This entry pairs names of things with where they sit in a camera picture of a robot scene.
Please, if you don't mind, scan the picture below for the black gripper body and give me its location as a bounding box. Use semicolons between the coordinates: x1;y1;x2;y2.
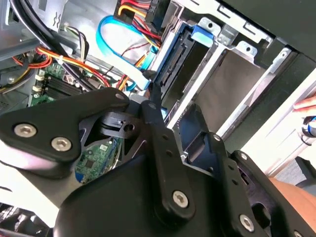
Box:
53;153;237;237

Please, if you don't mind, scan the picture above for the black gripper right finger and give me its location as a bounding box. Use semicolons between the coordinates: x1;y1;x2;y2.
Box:
177;103;309;237

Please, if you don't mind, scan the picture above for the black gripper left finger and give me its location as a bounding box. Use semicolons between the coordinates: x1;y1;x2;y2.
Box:
0;82;197;224

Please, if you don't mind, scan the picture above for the blue data wire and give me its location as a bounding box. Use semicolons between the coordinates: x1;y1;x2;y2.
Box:
95;15;159;92

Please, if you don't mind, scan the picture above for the round black tool blue ring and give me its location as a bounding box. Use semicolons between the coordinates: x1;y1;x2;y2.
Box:
300;115;316;146

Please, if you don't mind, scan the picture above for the hard disk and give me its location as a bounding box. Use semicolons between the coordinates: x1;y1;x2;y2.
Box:
148;21;220;104

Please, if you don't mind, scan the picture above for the orange power wire black plug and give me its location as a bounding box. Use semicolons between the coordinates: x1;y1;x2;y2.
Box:
118;0;171;50

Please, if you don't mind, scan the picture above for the person's hand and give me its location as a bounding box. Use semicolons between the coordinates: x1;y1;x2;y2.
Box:
293;95;316;112

